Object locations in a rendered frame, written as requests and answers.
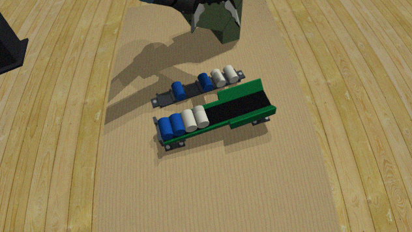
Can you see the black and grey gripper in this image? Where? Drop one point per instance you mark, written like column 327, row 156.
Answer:
column 199, row 8

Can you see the white cylinder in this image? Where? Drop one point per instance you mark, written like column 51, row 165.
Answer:
column 188, row 120
column 230, row 74
column 218, row 78
column 200, row 116

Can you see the blue plastic bar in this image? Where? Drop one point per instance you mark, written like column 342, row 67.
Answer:
column 205, row 82
column 165, row 128
column 178, row 90
column 177, row 124

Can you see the dark grey slotted rack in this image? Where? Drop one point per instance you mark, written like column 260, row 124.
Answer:
column 192, row 90

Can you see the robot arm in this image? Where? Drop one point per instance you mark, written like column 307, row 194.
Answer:
column 183, row 6

